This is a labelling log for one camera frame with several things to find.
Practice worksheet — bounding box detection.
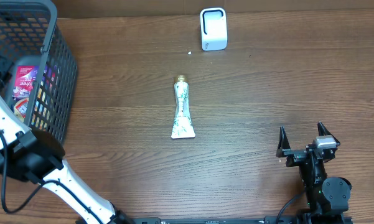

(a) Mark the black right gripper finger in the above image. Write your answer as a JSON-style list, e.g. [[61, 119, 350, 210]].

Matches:
[[317, 121, 332, 136], [278, 126, 291, 150]]

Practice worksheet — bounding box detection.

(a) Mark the pink purple pad package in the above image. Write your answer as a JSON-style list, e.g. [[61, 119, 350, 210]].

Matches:
[[12, 65, 39, 99]]

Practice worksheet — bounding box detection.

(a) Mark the beige orange snack bag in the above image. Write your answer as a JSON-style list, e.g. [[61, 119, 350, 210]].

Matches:
[[14, 98, 29, 121]]

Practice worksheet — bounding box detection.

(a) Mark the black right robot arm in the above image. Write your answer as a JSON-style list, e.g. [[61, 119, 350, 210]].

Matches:
[[274, 121, 352, 223]]

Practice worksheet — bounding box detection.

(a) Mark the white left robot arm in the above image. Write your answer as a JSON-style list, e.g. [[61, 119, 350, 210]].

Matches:
[[0, 96, 133, 223]]

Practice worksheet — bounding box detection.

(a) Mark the white barcode scanner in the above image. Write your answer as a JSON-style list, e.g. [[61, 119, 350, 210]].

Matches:
[[200, 7, 228, 51]]

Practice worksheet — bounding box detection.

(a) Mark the white floral tube gold cap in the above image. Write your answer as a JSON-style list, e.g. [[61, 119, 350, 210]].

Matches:
[[171, 75, 195, 139]]

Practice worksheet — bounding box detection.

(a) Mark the dark grey plastic basket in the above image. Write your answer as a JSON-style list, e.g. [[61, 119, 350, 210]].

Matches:
[[0, 0, 78, 142]]

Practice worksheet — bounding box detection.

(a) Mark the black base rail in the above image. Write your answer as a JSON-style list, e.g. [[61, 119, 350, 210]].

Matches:
[[76, 216, 354, 224]]

